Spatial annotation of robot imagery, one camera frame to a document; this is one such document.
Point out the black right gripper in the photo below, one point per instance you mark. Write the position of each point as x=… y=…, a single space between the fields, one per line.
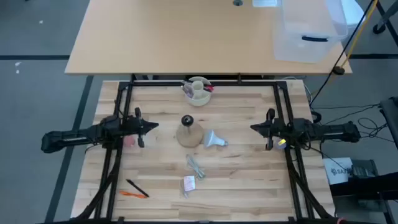
x=281 y=129

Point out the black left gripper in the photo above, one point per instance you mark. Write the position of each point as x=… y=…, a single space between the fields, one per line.
x=133 y=126

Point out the wooden lamp base black socket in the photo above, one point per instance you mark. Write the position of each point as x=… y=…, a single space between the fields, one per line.
x=189 y=137

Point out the white reflector lightbulb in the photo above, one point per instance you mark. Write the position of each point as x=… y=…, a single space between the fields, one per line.
x=211 y=138

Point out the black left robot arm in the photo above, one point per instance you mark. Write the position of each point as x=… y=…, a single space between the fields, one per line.
x=71 y=137

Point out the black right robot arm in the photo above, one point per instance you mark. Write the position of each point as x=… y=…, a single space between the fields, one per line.
x=335 y=132

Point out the yellow tape tag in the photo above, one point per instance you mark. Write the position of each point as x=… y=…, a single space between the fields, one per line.
x=282 y=142

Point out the pink small cup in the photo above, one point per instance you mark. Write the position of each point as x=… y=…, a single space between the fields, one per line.
x=129 y=142

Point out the purple pen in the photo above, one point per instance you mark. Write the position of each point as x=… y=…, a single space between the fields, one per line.
x=187 y=91

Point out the beige round desk organizer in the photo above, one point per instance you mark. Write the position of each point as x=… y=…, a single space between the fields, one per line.
x=199 y=99

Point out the black marker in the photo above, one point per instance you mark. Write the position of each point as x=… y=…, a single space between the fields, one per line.
x=187 y=82

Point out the black pen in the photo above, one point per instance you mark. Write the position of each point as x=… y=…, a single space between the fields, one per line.
x=136 y=187

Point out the red pen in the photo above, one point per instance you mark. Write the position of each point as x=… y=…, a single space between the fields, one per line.
x=209 y=88

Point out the clear bag with pink card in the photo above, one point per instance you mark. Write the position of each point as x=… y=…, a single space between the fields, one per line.
x=189 y=183

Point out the orange pen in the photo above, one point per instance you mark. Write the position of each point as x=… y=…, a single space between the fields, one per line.
x=132 y=194

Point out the white printed paper bag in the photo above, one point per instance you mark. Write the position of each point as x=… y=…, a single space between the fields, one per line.
x=337 y=171

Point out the clear plastic storage box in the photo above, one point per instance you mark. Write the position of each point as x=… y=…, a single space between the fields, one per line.
x=304 y=49

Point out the beige desk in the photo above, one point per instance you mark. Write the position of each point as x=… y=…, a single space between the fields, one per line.
x=171 y=37

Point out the black round pole foot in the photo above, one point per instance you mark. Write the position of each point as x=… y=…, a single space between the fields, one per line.
x=339 y=70

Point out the black keyboard device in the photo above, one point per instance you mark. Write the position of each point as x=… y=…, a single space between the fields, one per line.
x=363 y=169

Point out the black side table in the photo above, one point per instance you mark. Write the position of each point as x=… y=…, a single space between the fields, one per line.
x=367 y=188

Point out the red small object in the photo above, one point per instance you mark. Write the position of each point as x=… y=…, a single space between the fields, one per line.
x=341 y=221

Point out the grey desk grommet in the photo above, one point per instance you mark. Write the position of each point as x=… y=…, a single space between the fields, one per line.
x=237 y=2

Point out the black side cabinet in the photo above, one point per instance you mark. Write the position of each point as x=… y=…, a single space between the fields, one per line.
x=391 y=118

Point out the yellow pole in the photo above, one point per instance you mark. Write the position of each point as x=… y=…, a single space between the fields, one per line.
x=358 y=35

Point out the white round bin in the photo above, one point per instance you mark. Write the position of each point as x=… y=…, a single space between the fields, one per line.
x=354 y=15

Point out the black caster stand leg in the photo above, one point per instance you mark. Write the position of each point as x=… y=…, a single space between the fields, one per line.
x=379 y=29

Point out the black aluminium table frame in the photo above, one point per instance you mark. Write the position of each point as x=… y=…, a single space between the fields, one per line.
x=202 y=83

